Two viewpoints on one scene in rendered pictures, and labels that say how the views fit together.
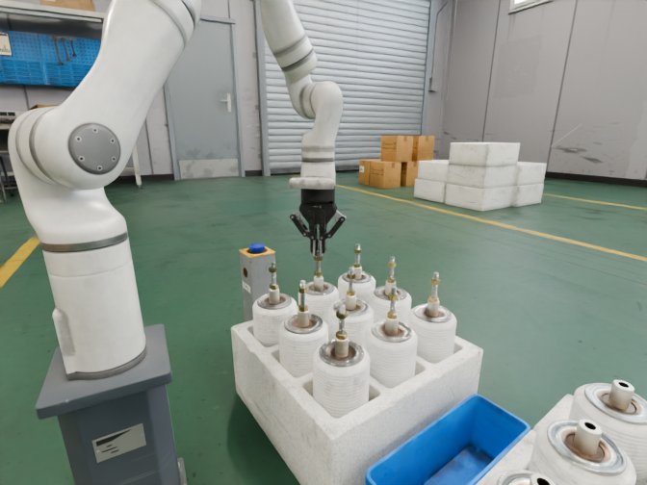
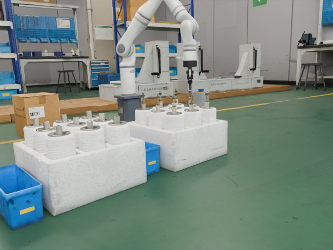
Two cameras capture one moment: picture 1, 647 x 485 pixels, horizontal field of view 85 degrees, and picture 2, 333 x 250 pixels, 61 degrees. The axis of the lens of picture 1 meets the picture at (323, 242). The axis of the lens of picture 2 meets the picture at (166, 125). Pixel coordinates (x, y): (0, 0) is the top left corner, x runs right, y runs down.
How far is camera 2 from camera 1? 1.61 m
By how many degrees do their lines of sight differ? 81
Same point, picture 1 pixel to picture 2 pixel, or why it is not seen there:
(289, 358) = not seen: hidden behind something
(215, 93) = not seen: outside the picture
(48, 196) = (124, 58)
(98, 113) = (122, 41)
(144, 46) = (131, 27)
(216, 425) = not seen: hidden behind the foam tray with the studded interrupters
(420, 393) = (146, 130)
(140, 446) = (122, 112)
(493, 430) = (152, 158)
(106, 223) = (124, 63)
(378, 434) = (135, 133)
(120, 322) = (124, 84)
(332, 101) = (182, 27)
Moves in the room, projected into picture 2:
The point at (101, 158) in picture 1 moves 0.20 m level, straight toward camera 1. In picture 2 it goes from (121, 49) to (89, 49)
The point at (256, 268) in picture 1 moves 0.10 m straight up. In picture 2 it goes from (194, 96) to (194, 80)
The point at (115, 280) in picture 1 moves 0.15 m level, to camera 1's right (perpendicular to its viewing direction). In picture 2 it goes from (123, 75) to (122, 75)
